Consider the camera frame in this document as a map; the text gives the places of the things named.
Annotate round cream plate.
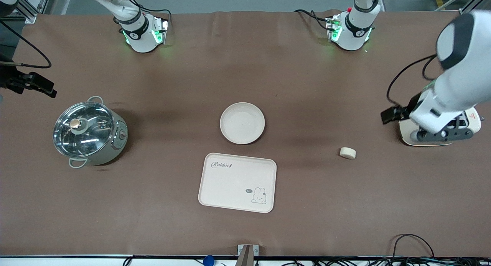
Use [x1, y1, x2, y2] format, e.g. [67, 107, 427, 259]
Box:
[220, 102, 265, 145]

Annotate cream rabbit print tray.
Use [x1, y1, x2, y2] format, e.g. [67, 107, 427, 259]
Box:
[198, 153, 277, 213]

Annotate cream two-slot toaster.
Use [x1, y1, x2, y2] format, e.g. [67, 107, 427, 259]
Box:
[399, 106, 482, 147]

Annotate glass pot lid with knob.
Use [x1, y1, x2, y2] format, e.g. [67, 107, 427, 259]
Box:
[53, 102, 116, 158]

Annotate brown table cover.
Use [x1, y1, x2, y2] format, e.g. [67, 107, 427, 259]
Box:
[0, 9, 491, 258]

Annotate steel electric cooking pot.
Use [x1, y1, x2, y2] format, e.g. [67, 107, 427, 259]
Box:
[53, 96, 129, 169]

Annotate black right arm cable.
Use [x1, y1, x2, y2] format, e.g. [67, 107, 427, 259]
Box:
[0, 20, 52, 69]

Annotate black looped cable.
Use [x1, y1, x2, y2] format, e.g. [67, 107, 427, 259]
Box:
[391, 234, 435, 259]

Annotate black left base cable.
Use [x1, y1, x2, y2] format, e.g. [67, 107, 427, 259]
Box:
[294, 9, 335, 31]

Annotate tangled black cables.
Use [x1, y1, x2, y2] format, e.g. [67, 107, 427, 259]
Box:
[269, 257, 491, 266]

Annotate metal table edge bracket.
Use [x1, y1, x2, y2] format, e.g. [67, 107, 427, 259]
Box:
[237, 244, 260, 266]

